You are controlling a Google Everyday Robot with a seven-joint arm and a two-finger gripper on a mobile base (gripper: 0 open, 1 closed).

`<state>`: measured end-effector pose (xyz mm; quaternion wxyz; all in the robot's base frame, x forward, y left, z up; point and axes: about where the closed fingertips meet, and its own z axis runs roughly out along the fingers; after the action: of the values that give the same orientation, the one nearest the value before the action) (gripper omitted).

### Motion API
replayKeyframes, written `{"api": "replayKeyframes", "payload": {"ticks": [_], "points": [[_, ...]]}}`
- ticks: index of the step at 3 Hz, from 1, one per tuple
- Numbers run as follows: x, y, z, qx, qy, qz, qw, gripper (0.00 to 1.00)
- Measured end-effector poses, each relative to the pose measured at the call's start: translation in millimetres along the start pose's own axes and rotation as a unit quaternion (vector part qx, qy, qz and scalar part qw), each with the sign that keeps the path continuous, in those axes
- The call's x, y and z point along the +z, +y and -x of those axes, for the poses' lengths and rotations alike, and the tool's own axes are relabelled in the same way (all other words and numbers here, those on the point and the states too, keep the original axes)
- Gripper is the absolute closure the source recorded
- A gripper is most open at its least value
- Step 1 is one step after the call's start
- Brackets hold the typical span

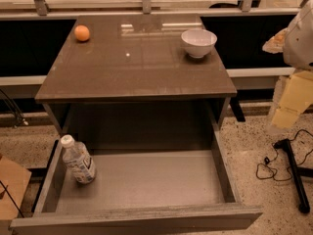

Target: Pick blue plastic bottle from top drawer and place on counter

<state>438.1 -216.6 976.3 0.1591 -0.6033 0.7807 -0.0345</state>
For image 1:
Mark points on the grey cabinet with glossy top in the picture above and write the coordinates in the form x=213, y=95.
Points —
x=132, y=86

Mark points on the grey open top drawer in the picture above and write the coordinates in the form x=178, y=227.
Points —
x=142, y=193

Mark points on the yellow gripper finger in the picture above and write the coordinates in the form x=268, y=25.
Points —
x=275, y=44
x=292, y=96

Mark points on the brown cardboard box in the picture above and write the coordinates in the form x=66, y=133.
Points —
x=14, y=178

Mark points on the clear plastic water bottle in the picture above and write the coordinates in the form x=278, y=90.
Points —
x=78, y=160

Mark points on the orange fruit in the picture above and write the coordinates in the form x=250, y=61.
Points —
x=82, y=33

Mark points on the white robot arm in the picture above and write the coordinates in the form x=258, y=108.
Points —
x=298, y=47

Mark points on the white ceramic bowl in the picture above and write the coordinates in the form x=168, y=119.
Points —
x=198, y=42

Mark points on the black metal stand leg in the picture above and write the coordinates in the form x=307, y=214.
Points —
x=296, y=172

